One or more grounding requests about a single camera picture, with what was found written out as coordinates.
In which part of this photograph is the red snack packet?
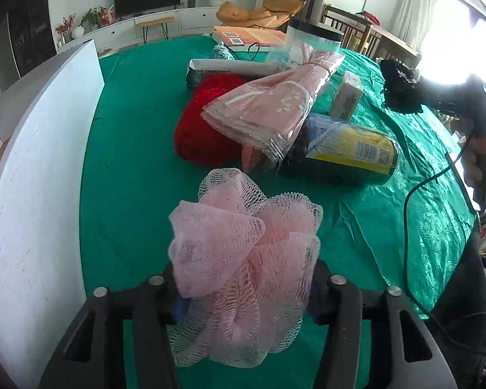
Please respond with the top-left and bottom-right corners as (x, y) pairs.
(241, 146), (268, 173)

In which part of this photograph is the black lace cloth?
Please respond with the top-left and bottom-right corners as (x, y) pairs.
(380, 59), (426, 115)

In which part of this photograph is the bushy green potted plant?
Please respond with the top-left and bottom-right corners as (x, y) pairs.
(81, 7), (106, 31)

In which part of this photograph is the wooden bench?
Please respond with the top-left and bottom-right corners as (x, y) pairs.
(322, 5), (422, 63)

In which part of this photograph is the red flower arrangement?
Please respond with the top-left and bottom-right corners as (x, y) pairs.
(56, 14), (77, 44)

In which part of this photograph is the person's right hand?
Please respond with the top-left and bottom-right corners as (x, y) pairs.
(463, 137), (486, 196)

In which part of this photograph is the person's dark clothing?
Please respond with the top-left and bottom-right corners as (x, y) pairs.
(429, 211), (486, 389)

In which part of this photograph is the white curtain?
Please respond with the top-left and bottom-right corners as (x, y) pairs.
(397, 0), (458, 49)

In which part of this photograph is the dark display cabinet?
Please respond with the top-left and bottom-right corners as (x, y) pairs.
(6, 0), (59, 77)

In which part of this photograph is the pink towel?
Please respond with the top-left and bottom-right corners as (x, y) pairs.
(202, 42), (346, 167)

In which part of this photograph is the pink mesh bath sponge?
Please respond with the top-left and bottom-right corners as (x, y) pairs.
(167, 168), (324, 369)

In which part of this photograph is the white television cabinet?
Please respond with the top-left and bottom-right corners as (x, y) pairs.
(57, 6), (227, 59)

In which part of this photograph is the clear jar with black lid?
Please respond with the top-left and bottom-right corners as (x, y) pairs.
(285, 17), (345, 55)

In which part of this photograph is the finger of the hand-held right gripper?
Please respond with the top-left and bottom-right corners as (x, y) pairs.
(413, 81), (444, 111)

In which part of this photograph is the white board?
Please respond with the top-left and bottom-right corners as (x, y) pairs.
(0, 40), (106, 377)

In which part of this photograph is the orange flat box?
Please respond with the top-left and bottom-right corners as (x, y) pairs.
(211, 25), (288, 51)

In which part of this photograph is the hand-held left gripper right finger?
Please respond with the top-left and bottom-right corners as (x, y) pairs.
(307, 259), (458, 389)

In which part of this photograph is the blue patterned pouch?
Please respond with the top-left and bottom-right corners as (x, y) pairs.
(211, 42), (236, 61)

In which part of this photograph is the wooden stool with metal legs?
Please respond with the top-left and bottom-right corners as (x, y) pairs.
(134, 17), (176, 44)

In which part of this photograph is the small beige box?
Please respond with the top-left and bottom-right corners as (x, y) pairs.
(329, 71), (364, 121)

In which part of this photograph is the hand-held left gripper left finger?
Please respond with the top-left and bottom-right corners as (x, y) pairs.
(36, 266), (188, 389)

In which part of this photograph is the orange lounge chair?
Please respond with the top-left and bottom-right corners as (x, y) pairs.
(216, 0), (306, 31)

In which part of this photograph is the white foil snack bag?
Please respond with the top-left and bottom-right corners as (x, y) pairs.
(186, 59), (286, 90)

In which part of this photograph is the red yarn ball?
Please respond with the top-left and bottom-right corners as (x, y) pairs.
(173, 74), (252, 169)

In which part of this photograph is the black cable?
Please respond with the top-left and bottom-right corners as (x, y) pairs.
(403, 142), (486, 361)

